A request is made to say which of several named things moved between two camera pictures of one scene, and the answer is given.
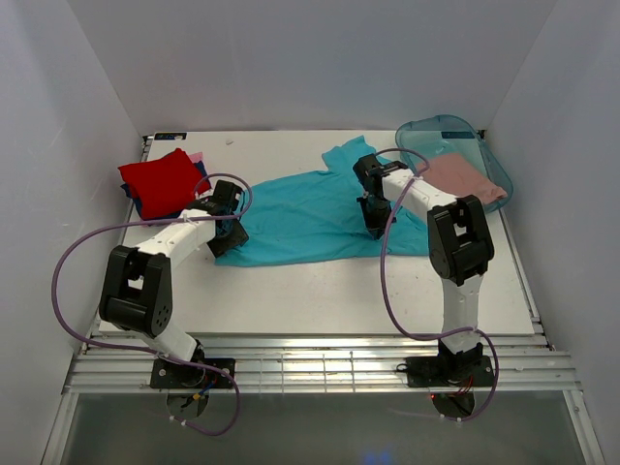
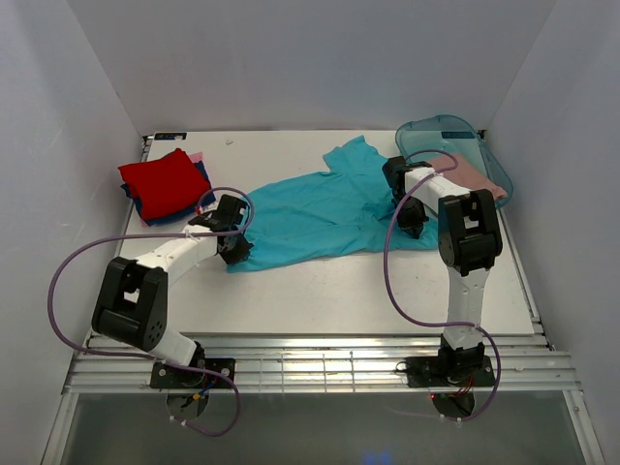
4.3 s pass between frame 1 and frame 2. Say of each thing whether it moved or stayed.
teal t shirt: stayed
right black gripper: moved
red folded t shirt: stayed
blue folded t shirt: stayed
